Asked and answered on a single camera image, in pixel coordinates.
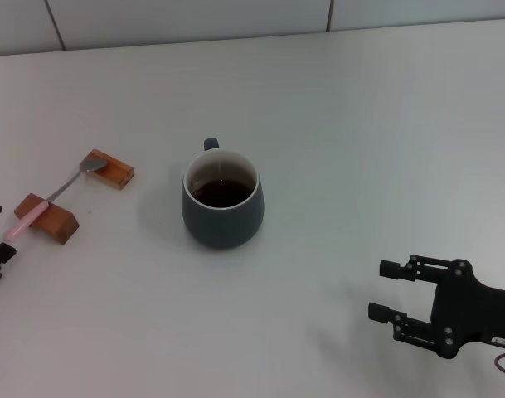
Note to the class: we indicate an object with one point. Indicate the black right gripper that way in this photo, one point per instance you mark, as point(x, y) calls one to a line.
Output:
point(459, 311)

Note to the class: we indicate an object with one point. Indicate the grey ceramic cup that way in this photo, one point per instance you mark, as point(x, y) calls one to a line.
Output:
point(219, 228)

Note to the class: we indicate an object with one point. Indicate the thick wooden block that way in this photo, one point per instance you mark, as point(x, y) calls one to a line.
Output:
point(57, 221)

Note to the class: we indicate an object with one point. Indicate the flat wooden block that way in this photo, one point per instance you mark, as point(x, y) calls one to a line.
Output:
point(115, 172)

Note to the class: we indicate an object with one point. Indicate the dark brown coffee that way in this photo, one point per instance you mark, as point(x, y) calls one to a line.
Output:
point(223, 195)

